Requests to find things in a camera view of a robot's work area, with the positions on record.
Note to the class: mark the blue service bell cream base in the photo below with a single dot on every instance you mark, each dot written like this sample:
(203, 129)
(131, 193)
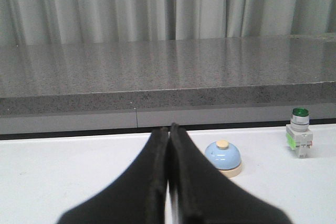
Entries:
(225, 157)

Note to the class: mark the grey pleated curtain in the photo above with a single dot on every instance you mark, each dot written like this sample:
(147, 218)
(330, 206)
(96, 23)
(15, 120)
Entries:
(34, 22)

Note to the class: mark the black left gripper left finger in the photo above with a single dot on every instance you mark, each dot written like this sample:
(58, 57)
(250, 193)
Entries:
(136, 196)

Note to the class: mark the green pushbutton switch white base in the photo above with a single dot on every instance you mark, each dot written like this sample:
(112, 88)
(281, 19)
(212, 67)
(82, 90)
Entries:
(299, 137)

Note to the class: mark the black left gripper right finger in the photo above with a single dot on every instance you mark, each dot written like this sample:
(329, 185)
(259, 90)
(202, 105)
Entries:
(201, 194)

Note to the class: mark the grey stone counter ledge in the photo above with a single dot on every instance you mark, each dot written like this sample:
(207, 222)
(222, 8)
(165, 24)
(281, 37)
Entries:
(134, 85)

